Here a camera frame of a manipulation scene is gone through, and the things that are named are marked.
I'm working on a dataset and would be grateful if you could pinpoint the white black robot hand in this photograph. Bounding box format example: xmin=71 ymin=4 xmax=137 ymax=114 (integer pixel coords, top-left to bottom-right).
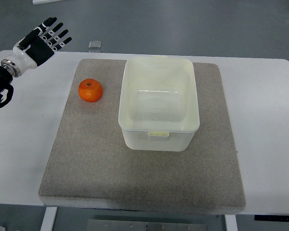
xmin=1 ymin=17 xmax=72 ymax=77

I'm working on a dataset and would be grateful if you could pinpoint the orange fruit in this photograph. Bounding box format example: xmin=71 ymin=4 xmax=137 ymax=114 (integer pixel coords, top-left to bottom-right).
xmin=78 ymin=78 xmax=103 ymax=103

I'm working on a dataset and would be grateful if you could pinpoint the white plastic box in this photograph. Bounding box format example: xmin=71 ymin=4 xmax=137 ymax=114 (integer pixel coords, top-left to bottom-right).
xmin=118 ymin=56 xmax=200 ymax=152

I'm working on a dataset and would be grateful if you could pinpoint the white object top edge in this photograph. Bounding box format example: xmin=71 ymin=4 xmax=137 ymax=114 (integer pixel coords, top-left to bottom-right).
xmin=32 ymin=0 xmax=61 ymax=5

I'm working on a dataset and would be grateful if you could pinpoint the small clear floor plate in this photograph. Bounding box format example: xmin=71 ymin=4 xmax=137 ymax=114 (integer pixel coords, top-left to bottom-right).
xmin=88 ymin=40 xmax=102 ymax=50

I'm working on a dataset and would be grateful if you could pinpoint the grey felt mat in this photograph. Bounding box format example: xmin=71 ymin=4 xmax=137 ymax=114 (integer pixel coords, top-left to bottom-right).
xmin=39 ymin=59 xmax=246 ymax=214

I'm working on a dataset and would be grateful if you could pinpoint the white left table leg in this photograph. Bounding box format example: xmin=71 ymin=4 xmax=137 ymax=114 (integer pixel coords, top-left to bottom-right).
xmin=40 ymin=207 xmax=58 ymax=231

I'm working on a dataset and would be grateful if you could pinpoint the white table leg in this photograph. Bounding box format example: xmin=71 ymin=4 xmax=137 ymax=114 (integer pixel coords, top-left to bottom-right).
xmin=40 ymin=207 xmax=58 ymax=231
xmin=224 ymin=215 xmax=238 ymax=231

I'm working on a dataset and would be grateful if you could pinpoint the white right table leg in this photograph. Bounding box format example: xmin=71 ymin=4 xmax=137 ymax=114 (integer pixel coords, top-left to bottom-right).
xmin=224 ymin=215 xmax=238 ymax=231

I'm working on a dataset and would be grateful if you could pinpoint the black table control panel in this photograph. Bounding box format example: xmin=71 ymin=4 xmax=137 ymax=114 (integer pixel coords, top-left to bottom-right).
xmin=254 ymin=215 xmax=289 ymax=222

